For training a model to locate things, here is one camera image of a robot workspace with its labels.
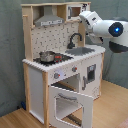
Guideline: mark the white microwave door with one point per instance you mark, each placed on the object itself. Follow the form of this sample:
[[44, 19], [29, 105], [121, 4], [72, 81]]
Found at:
[[74, 10]]

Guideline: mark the red oven knob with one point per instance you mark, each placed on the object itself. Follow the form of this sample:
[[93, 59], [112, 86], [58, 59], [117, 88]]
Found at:
[[74, 69], [56, 75]]

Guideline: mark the grey toy sink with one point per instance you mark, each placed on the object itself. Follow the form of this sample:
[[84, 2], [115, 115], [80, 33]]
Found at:
[[79, 51]]

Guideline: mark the grey range hood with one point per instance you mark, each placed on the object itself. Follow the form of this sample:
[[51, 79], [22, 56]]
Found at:
[[48, 18]]

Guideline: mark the small metal pot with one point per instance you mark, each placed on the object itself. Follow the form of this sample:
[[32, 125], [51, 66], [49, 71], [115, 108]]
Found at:
[[47, 56]]

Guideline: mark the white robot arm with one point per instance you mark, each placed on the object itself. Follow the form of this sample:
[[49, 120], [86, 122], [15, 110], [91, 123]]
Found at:
[[116, 30]]

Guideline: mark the white cabinet door with dispenser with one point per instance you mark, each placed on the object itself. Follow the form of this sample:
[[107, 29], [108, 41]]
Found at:
[[91, 76]]

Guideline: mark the black toy stovetop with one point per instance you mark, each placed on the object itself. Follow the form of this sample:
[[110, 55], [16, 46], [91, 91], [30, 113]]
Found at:
[[59, 58]]

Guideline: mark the black toy faucet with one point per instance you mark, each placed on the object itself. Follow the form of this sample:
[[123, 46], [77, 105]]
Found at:
[[71, 44]]

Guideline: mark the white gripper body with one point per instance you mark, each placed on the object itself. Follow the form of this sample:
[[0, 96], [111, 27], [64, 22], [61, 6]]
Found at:
[[88, 18]]

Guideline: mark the white oven door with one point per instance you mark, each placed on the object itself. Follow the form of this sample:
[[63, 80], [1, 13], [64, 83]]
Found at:
[[63, 102]]

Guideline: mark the left red oven knob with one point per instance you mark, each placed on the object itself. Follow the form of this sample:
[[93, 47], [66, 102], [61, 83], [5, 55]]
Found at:
[[56, 75]]

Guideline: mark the right red oven knob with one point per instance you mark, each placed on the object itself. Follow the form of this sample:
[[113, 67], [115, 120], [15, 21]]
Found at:
[[74, 69]]

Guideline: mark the wooden toy kitchen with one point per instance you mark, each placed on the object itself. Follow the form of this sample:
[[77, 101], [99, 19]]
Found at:
[[38, 78]]

